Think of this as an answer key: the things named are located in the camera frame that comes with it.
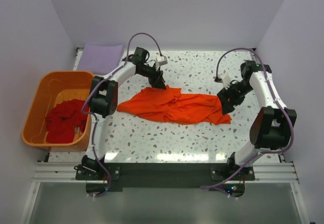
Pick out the orange t-shirt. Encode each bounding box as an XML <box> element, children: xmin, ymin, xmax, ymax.
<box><xmin>117</xmin><ymin>86</ymin><xmax>231</xmax><ymax>125</ymax></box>

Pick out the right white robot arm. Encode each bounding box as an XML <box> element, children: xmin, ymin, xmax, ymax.
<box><xmin>217</xmin><ymin>60</ymin><xmax>297</xmax><ymax>178</ymax></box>

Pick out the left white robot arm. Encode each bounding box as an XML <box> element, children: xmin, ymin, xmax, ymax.
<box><xmin>77</xmin><ymin>47</ymin><xmax>168</xmax><ymax>183</ymax></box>

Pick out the folded lavender t-shirt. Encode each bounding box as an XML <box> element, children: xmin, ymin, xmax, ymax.
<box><xmin>77</xmin><ymin>44</ymin><xmax>124</xmax><ymax>75</ymax></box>

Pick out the orange plastic basket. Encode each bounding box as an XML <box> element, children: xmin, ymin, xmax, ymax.
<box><xmin>22</xmin><ymin>71</ymin><xmax>94</xmax><ymax>152</ymax></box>

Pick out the red t-shirt in basket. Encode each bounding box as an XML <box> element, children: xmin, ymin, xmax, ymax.
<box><xmin>45</xmin><ymin>99</ymin><xmax>88</xmax><ymax>144</ymax></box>

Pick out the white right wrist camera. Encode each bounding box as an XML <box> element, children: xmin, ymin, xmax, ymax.
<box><xmin>222</xmin><ymin>74</ymin><xmax>231</xmax><ymax>87</ymax></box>

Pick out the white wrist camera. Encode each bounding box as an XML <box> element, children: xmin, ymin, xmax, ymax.
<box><xmin>155</xmin><ymin>55</ymin><xmax>168</xmax><ymax>70</ymax></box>
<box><xmin>222</xmin><ymin>74</ymin><xmax>231</xmax><ymax>87</ymax></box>

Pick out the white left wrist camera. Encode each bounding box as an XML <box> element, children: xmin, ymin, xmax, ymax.
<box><xmin>155</xmin><ymin>55</ymin><xmax>168</xmax><ymax>70</ymax></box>

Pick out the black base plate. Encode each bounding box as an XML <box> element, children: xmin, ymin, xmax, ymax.
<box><xmin>74</xmin><ymin>162</ymin><xmax>255</xmax><ymax>193</ymax></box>

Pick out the aluminium front rail frame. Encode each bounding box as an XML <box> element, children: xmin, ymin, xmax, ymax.
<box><xmin>21</xmin><ymin>162</ymin><xmax>310</xmax><ymax>223</ymax></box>

